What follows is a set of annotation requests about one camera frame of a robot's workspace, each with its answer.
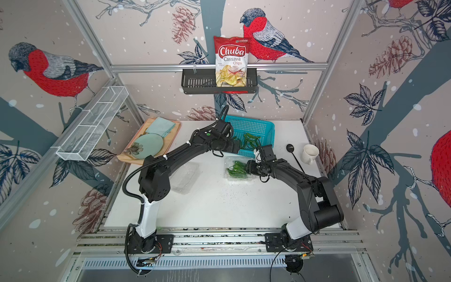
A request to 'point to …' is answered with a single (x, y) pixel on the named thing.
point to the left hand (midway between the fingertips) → (236, 144)
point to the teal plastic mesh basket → (252, 134)
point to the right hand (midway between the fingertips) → (248, 167)
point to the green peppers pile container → (237, 169)
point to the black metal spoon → (290, 148)
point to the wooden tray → (126, 155)
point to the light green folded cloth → (161, 126)
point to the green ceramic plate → (147, 144)
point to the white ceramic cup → (310, 152)
